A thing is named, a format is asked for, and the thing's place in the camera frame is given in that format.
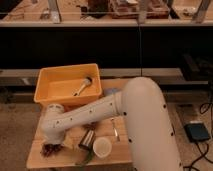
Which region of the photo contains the dark grape bunch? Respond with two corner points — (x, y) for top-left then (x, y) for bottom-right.
(41, 144), (63, 157)

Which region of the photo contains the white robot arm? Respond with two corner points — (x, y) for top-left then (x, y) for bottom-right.
(41, 77), (183, 171)

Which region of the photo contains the blue sponge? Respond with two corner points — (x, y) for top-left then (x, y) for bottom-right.
(104, 88), (119, 96)

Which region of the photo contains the metal fork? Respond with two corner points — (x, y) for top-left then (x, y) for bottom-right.
(111, 118), (120, 142)

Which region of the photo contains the yellow plastic bin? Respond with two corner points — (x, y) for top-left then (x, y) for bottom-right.
(34, 63), (102, 107)

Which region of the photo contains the wooden table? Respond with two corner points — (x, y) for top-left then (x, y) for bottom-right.
(26, 77), (134, 170)

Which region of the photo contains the small metal cup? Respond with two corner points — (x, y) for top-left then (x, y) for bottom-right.
(78, 130), (95, 150)

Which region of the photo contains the white cup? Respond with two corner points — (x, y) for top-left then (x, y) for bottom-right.
(93, 137), (112, 158)

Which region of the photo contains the black foot pedal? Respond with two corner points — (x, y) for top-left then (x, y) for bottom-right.
(184, 123), (210, 142)

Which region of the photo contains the black cable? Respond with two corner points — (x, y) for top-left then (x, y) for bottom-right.
(184, 99), (213, 171)

